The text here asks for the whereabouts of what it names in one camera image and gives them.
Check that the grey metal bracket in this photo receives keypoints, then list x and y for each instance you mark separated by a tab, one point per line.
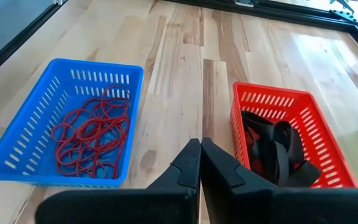
244	2

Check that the black rubber band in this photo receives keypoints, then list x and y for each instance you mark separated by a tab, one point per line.
306	174
253	121
283	155

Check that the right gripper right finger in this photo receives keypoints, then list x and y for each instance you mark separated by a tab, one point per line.
259	205

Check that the black aluminium table frame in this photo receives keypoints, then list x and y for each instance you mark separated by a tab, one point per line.
291	13

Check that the red rubber bands heap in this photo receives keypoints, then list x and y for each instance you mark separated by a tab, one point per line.
89	130

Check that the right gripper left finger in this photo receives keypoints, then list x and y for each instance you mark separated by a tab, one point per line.
166	205

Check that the blue plastic basket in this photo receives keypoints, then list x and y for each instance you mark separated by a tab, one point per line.
26	146

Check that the red plastic basket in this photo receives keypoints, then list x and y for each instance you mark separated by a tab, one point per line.
322	137

